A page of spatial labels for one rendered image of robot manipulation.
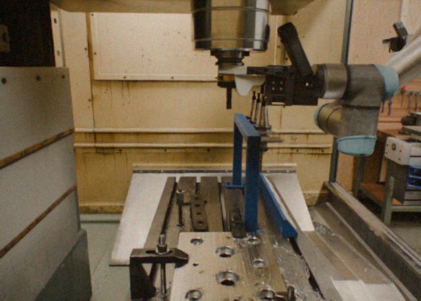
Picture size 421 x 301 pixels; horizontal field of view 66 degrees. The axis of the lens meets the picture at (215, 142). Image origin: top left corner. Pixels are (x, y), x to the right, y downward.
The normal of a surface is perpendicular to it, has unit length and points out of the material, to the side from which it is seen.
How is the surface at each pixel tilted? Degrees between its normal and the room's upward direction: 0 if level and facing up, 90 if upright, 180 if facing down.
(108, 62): 90
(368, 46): 90
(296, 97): 90
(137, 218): 22
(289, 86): 90
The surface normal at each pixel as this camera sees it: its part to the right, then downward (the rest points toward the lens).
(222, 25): -0.21, 0.22
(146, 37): 0.03, 0.22
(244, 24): 0.25, 0.22
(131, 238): 0.02, -0.80
